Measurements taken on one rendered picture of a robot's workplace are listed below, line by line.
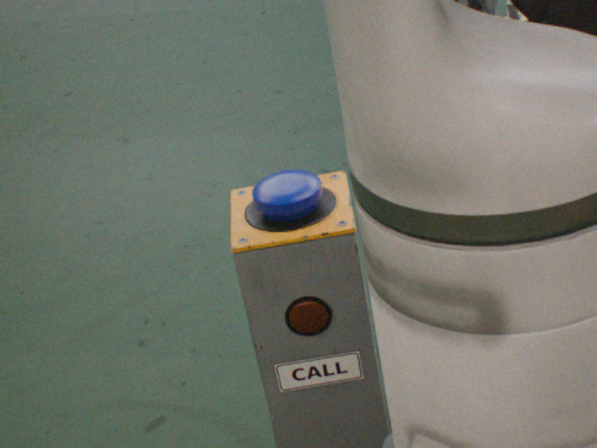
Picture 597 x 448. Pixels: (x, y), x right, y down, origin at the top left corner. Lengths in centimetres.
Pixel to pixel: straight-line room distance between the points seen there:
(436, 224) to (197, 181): 112
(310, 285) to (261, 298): 3
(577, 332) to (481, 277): 3
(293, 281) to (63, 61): 128
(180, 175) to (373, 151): 114
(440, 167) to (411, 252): 4
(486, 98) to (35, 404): 87
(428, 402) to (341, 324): 32
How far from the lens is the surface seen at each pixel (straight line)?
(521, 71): 33
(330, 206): 68
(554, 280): 34
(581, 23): 61
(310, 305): 68
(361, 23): 30
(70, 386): 115
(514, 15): 86
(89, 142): 161
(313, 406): 73
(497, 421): 37
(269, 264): 67
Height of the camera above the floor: 65
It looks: 30 degrees down
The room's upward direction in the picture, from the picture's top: 11 degrees counter-clockwise
